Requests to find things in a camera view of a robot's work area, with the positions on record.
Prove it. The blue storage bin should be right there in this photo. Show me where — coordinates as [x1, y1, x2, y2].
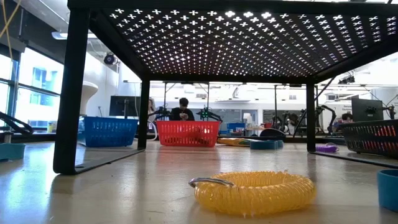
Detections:
[226, 121, 247, 135]

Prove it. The yellow coil keychain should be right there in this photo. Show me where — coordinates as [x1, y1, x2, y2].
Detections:
[188, 170, 317, 218]

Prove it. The ceiling light fixture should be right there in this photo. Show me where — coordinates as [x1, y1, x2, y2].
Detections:
[50, 30, 98, 40]

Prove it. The white cone desk lamp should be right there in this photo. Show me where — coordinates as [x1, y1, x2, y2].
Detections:
[79, 80, 100, 125]

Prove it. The large yellow crayon box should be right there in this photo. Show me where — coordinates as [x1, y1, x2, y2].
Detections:
[216, 137, 253, 147]

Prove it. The person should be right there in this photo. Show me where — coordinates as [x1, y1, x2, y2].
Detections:
[147, 98, 157, 123]
[169, 97, 196, 122]
[340, 111, 354, 124]

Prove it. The purple coil keychain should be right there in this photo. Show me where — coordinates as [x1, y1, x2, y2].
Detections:
[315, 142, 340, 154]

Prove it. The black rounded chair back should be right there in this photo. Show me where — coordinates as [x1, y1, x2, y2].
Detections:
[259, 128, 287, 138]

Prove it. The metal gantry frame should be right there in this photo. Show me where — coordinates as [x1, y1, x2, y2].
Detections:
[162, 80, 211, 121]

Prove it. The yellow extension cord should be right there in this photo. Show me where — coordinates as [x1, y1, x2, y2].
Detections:
[0, 0, 22, 62]

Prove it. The teal cup edge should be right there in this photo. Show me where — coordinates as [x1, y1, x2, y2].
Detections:
[376, 169, 398, 213]

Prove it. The black plastic basket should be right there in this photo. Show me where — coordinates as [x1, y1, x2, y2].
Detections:
[340, 119, 398, 159]

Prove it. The blue plastic basket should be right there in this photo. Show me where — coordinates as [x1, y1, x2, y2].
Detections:
[77, 116, 140, 148]

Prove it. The red plastic basket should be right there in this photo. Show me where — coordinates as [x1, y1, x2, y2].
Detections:
[155, 119, 221, 147]

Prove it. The black computer monitor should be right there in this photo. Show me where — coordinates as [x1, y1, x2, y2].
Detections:
[351, 97, 385, 123]
[108, 95, 141, 119]

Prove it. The black perforated metal riser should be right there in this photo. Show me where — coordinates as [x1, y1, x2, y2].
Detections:
[52, 0, 398, 175]

